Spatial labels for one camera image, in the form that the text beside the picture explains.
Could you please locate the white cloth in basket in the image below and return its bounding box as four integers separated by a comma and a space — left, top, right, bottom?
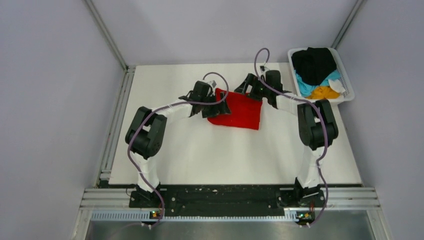
328, 79, 346, 95

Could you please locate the white cable duct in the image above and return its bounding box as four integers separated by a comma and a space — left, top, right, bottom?
91, 210, 312, 222

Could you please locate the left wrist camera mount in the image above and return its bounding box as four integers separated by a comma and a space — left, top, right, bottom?
206, 80, 217, 88

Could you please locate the left aluminium corner post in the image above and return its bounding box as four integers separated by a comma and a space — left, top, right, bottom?
83, 0, 128, 72

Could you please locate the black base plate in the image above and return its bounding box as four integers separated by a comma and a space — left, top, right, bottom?
129, 184, 325, 217

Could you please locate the red t shirt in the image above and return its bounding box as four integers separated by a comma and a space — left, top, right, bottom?
207, 92, 263, 131

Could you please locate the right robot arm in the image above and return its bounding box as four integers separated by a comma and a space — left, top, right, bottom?
234, 70, 339, 206

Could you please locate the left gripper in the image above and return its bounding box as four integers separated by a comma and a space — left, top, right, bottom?
200, 91, 231, 118

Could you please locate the light blue t shirt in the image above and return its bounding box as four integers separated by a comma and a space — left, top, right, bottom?
294, 70, 342, 97

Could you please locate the white plastic basket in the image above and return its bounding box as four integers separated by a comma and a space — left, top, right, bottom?
288, 47, 355, 105

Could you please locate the yellow t shirt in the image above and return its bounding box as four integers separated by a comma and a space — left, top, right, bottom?
306, 86, 341, 100

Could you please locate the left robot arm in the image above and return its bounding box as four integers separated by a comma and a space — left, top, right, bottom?
125, 81, 231, 207

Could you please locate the black t shirt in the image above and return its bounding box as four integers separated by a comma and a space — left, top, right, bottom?
291, 47, 337, 86

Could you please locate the aluminium frame rail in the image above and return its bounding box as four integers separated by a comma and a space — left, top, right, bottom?
70, 65, 136, 240

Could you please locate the aluminium corner post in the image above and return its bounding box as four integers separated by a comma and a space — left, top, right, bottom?
83, 0, 128, 72
331, 0, 367, 49

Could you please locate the right aluminium corner post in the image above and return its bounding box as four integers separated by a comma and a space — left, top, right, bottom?
331, 0, 367, 49

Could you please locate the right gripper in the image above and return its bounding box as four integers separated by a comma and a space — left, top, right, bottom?
235, 73, 272, 103

